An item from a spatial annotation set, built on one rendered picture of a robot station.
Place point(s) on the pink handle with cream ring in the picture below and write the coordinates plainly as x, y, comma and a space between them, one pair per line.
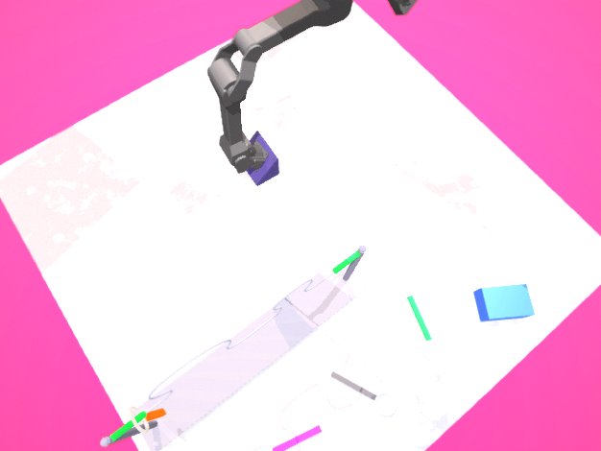
305, 435

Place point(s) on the orange handle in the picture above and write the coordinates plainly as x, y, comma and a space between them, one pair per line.
150, 416

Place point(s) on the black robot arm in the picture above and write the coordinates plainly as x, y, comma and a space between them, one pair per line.
231, 85

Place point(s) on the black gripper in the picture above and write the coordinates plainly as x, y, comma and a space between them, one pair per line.
402, 7

